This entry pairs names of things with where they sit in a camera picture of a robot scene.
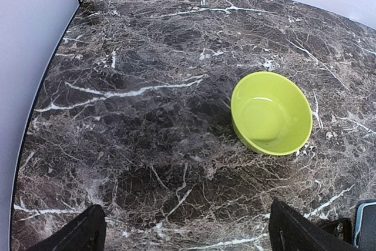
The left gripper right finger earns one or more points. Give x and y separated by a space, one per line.
290 230

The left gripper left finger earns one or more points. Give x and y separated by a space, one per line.
87 231

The light blue phone case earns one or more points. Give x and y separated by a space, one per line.
365 226

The green bowl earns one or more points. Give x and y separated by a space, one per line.
270 114

